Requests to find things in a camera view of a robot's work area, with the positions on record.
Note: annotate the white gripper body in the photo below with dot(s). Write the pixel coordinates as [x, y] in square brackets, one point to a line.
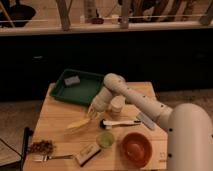
[102, 100]

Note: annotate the grey sponge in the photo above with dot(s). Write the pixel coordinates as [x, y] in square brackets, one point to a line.
[72, 81]

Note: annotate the brown nut pile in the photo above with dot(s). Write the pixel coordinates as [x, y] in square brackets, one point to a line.
[42, 147]

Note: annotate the yellow banana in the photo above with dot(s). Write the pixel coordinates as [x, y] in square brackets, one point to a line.
[78, 124]

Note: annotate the silver fork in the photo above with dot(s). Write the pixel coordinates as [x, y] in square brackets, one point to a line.
[44, 158]

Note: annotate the wooden block with dark edge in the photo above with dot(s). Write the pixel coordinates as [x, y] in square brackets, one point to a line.
[87, 153]

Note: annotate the orange bowl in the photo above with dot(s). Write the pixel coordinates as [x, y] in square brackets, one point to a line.
[136, 148]

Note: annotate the black and white brush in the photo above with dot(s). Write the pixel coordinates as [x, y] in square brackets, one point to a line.
[107, 124]

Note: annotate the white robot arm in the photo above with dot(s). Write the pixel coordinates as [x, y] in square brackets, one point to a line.
[189, 127]

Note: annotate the grey striped card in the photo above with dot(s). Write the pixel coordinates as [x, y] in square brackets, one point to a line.
[146, 121]

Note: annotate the white cylindrical cup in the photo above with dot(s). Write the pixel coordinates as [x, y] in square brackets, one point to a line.
[116, 105]

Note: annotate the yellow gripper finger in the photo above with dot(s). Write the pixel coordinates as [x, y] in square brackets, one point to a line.
[98, 115]
[90, 111]

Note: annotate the green round lid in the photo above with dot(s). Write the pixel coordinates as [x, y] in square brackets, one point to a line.
[105, 139]

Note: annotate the green plastic tray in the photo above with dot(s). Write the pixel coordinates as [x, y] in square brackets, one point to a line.
[81, 93]

